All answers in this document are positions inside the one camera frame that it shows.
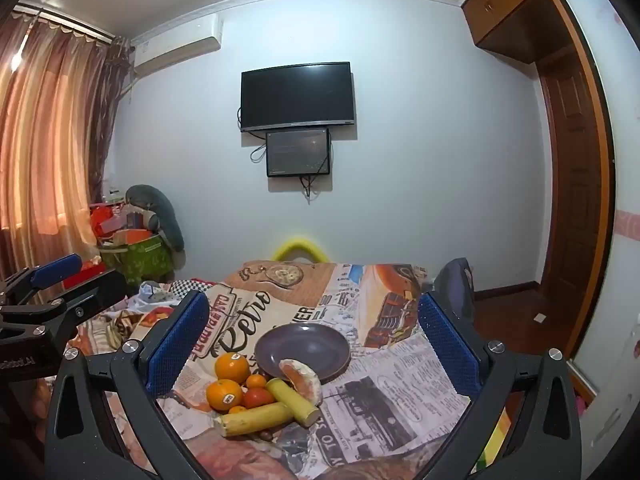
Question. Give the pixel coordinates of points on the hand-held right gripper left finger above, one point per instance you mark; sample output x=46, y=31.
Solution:
x=180, y=340

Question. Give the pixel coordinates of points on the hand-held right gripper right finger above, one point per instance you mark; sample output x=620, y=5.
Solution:
x=447, y=345

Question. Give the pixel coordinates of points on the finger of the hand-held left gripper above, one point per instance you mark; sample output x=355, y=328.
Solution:
x=97, y=292
x=55, y=267

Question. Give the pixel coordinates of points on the large orange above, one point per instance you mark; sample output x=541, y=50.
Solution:
x=222, y=394
x=232, y=367

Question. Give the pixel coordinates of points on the small tangerine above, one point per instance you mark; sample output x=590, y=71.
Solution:
x=256, y=381
x=238, y=410

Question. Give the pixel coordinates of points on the red tomato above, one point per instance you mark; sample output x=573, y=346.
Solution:
x=259, y=397

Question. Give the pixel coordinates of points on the yellow banana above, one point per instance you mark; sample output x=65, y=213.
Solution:
x=252, y=419

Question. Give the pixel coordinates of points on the dark purple plate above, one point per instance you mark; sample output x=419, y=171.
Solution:
x=305, y=347

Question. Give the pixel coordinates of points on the green-yellow banana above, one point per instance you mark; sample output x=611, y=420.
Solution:
x=292, y=401

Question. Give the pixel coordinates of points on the peeled citrus wedge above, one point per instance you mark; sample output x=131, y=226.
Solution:
x=302, y=379

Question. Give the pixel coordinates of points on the striped patterned blanket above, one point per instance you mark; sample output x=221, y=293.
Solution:
x=125, y=322

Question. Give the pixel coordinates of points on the white dotted cap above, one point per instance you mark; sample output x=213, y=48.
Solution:
x=152, y=294

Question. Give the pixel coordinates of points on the black-white checkered cloth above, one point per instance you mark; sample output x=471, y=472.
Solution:
x=192, y=286

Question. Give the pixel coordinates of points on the green patterned bag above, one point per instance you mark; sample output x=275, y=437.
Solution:
x=142, y=260

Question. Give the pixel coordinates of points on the orange box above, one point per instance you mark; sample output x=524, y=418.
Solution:
x=132, y=236

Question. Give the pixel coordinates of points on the red box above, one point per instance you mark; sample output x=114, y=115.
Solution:
x=102, y=217

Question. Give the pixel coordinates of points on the printed newspaper-style tablecloth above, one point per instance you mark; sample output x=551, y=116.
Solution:
x=380, y=400

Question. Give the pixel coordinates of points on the rainbow coloured cloth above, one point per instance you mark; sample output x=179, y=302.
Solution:
x=495, y=445

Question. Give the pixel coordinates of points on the small brown nut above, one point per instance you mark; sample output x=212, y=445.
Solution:
x=265, y=435

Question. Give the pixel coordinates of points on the orange-brown curtain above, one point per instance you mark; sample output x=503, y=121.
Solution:
x=50, y=135

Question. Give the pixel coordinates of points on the yellow round object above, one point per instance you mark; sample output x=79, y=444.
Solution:
x=299, y=247

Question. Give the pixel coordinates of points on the brown wooden door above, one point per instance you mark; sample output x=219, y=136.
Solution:
x=570, y=170

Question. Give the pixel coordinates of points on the white air conditioner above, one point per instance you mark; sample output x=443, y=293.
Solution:
x=175, y=47

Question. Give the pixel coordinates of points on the frosted sliding wardrobe door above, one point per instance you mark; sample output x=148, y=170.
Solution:
x=615, y=135

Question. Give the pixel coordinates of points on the wooden overhead cabinet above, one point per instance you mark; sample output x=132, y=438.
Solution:
x=510, y=15

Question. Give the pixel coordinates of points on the small black wall monitor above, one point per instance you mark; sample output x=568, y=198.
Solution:
x=298, y=152

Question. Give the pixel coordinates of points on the black wall television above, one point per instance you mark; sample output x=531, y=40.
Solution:
x=297, y=95

